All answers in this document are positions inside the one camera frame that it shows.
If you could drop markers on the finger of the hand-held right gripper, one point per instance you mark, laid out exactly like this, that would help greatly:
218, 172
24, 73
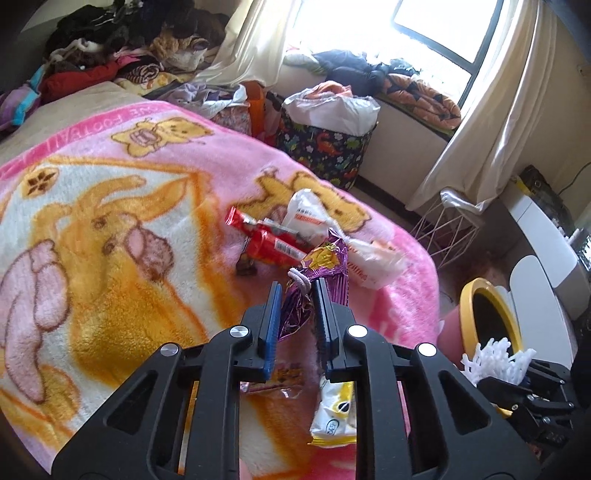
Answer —
547, 371
503, 392

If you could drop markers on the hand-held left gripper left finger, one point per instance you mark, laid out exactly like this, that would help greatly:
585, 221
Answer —
272, 323

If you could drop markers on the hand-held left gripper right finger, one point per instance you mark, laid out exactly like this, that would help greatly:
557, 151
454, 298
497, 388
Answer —
323, 323

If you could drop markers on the white foam net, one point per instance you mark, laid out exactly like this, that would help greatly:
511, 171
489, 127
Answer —
494, 360

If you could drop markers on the clear pink wrapper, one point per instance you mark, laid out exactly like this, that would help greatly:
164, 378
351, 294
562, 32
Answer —
284, 376

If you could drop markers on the purple snack wrapper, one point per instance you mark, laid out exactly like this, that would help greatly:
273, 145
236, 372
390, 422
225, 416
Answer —
325, 258

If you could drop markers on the white plastic wrapper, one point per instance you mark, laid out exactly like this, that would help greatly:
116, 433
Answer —
376, 263

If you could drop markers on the yellow and white wrapper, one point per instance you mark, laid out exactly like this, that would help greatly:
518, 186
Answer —
333, 415

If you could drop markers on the pink bin with yellow rim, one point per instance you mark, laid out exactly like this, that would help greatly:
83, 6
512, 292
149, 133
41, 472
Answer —
466, 295

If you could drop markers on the white wrapper with red label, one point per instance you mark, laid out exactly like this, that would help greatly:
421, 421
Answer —
302, 207

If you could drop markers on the small dark candy wrapper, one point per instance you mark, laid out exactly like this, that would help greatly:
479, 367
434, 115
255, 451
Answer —
245, 267

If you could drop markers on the white chair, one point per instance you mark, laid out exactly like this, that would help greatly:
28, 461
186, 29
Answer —
540, 304

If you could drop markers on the long red wrapper strip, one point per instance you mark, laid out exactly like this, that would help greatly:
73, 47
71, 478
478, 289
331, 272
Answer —
240, 217

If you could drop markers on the white desk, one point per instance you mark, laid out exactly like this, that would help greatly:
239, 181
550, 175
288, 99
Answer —
545, 226

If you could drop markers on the pink cartoon printed blanket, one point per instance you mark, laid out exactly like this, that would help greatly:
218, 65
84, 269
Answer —
115, 286

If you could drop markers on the dinosaur print fabric bag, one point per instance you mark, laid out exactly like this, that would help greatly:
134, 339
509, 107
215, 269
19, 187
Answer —
328, 147

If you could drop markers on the yellow and black box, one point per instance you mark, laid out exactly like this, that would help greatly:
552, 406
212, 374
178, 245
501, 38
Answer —
538, 184

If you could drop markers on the white plastic bag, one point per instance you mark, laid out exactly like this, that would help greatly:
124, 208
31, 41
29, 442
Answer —
337, 110

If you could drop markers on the orange bag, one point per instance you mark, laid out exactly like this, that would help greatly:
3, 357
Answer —
256, 104

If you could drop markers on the lilac cloth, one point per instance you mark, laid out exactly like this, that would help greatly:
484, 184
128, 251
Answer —
198, 94

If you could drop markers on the orange and black blanket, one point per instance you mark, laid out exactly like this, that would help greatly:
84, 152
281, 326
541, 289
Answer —
425, 99

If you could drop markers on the dark clothing heap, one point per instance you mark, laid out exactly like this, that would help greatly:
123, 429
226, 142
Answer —
355, 67

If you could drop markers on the cream curtain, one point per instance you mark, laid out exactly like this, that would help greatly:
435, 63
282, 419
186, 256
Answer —
498, 101
251, 41

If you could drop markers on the beige bed sheet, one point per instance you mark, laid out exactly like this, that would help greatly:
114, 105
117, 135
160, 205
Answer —
69, 106

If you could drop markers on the pile of clothes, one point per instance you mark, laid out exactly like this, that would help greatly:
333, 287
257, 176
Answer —
106, 46

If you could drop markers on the window with black frame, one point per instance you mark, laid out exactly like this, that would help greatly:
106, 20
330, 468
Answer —
429, 27

